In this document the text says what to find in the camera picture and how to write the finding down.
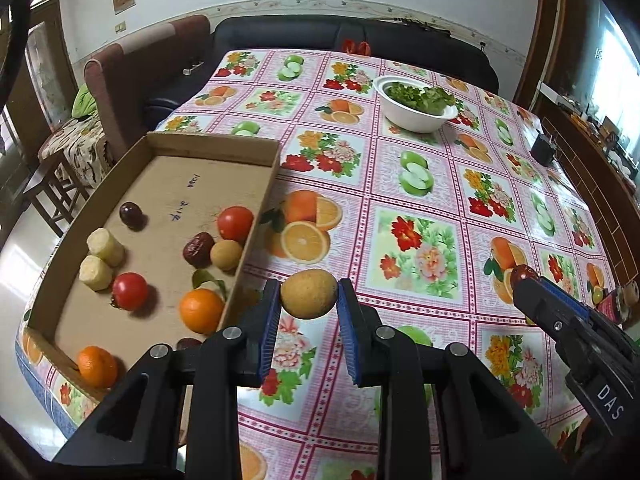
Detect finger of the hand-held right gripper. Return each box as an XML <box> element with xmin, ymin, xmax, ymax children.
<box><xmin>537</xmin><ymin>276</ymin><xmax>626</xmax><ymax>346</ymax></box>
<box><xmin>511</xmin><ymin>279</ymin><xmax>591</xmax><ymax>348</ymax></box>

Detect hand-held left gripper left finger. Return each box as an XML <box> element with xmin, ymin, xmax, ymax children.
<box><xmin>52</xmin><ymin>278</ymin><xmax>282</xmax><ymax>480</ymax></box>

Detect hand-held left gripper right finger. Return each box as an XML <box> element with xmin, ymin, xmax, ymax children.
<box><xmin>336</xmin><ymin>278</ymin><xmax>573</xmax><ymax>480</ymax></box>

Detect orange with green leaf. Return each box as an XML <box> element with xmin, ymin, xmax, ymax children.
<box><xmin>179</xmin><ymin>269</ymin><xmax>228</xmax><ymax>335</ymax></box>

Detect red tomato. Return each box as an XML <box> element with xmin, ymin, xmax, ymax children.
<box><xmin>217</xmin><ymin>206</ymin><xmax>254</xmax><ymax>242</ymax></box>
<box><xmin>111</xmin><ymin>272</ymin><xmax>150</xmax><ymax>311</ymax></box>

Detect shallow cardboard box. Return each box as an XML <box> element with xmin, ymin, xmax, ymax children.
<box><xmin>22</xmin><ymin>131</ymin><xmax>282</xmax><ymax>403</ymax></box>

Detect small mandarin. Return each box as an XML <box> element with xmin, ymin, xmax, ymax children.
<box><xmin>77</xmin><ymin>345</ymin><xmax>119</xmax><ymax>389</ymax></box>

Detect dark purple plum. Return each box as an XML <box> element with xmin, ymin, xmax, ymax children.
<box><xmin>119</xmin><ymin>201</ymin><xmax>147</xmax><ymax>231</ymax></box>

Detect pale yellow corn piece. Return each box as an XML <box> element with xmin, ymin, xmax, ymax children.
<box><xmin>78</xmin><ymin>255</ymin><xmax>113</xmax><ymax>291</ymax></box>

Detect yellow corn cob piece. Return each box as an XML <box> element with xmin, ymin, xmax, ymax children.
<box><xmin>86</xmin><ymin>228</ymin><xmax>126</xmax><ymax>267</ymax></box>

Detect dark red jar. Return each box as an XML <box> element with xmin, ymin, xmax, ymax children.
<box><xmin>600</xmin><ymin>287</ymin><xmax>632</xmax><ymax>323</ymax></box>

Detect wooden cabinet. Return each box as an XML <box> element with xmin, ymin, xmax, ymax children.
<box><xmin>532</xmin><ymin>82</ymin><xmax>640</xmax><ymax>291</ymax></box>

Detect fruit-print tablecloth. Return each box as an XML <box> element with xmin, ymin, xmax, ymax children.
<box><xmin>15</xmin><ymin>49</ymin><xmax>633</xmax><ymax>480</ymax></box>

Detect small black box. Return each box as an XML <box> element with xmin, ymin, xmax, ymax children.
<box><xmin>530</xmin><ymin>130</ymin><xmax>558</xmax><ymax>165</ymax></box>

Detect white bowl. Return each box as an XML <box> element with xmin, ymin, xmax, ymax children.
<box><xmin>375</xmin><ymin>76</ymin><xmax>459</xmax><ymax>134</ymax></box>

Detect bright window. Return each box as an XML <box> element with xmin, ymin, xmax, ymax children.
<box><xmin>585</xmin><ymin>5</ymin><xmax>640</xmax><ymax>126</ymax></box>

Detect green leafy vegetables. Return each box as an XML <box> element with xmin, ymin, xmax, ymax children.
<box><xmin>387</xmin><ymin>82</ymin><xmax>458</xmax><ymax>113</ymax></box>

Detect dark wooden stool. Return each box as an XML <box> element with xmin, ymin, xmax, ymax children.
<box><xmin>22</xmin><ymin>152</ymin><xmax>91</xmax><ymax>238</ymax></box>

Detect green cushion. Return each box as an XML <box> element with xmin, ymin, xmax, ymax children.
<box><xmin>71</xmin><ymin>84</ymin><xmax>98</xmax><ymax>118</ymax></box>

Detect brown armchair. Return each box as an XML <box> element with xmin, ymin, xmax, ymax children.
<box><xmin>83</xmin><ymin>14</ymin><xmax>213</xmax><ymax>161</ymax></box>

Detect black leather sofa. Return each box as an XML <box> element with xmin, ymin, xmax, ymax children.
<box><xmin>142</xmin><ymin>14</ymin><xmax>499</xmax><ymax>126</ymax></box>

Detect wooden glass-panel door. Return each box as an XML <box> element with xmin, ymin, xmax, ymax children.
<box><xmin>0</xmin><ymin>0</ymin><xmax>76</xmax><ymax>161</ymax></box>

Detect wooden door frame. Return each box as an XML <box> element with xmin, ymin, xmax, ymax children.
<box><xmin>512</xmin><ymin>0</ymin><xmax>568</xmax><ymax>111</ymax></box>

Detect black cable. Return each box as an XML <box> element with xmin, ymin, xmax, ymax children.
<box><xmin>0</xmin><ymin>0</ymin><xmax>31</xmax><ymax>111</ymax></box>

